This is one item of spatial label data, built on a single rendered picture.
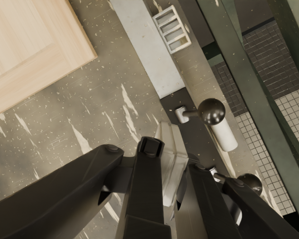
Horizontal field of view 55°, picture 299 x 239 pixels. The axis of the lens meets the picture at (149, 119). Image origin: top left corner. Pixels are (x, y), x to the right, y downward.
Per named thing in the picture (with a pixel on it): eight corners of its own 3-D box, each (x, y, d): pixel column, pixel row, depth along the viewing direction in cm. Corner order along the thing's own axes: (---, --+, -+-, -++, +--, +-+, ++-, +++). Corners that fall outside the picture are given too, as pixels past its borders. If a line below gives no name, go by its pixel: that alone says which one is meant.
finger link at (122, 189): (149, 205, 13) (87, 188, 13) (150, 165, 18) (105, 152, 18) (158, 176, 13) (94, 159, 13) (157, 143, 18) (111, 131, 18)
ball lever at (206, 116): (184, 99, 51) (223, 91, 38) (193, 118, 51) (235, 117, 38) (166, 109, 50) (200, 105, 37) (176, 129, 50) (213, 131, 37)
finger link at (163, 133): (158, 205, 15) (144, 201, 15) (157, 159, 22) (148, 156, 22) (175, 153, 15) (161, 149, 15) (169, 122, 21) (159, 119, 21)
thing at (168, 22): (174, 7, 50) (172, 4, 48) (192, 43, 51) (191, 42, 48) (154, 19, 52) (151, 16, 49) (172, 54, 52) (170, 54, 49)
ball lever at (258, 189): (213, 159, 52) (261, 170, 39) (222, 177, 52) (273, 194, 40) (196, 169, 51) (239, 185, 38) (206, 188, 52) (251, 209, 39)
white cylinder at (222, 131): (237, 142, 54) (219, 104, 53) (239, 147, 51) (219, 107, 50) (222, 148, 54) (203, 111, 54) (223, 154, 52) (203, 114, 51)
